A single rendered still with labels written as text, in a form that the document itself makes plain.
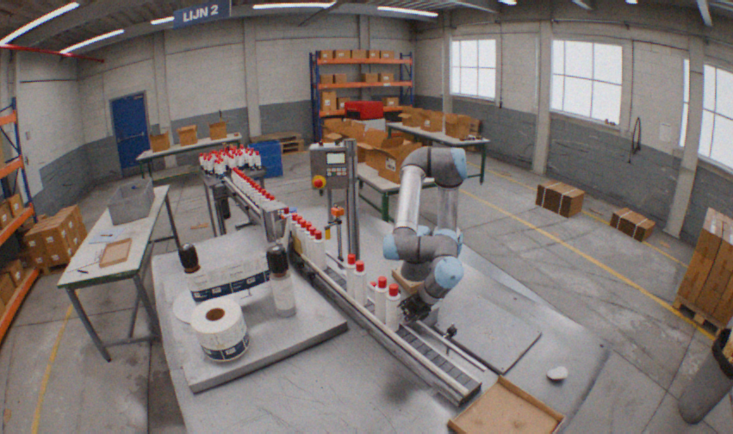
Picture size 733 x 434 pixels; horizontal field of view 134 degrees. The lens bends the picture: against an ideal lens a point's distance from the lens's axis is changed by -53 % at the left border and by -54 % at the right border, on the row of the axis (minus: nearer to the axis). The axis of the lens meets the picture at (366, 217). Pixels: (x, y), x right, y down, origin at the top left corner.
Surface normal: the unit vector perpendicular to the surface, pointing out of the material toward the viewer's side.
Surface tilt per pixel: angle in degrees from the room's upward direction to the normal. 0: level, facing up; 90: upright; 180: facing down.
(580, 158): 90
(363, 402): 0
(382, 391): 0
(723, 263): 91
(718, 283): 92
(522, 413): 0
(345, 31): 90
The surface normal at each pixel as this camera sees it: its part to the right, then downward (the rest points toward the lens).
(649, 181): -0.90, 0.19
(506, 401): -0.02, -0.91
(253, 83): 0.42, 0.37
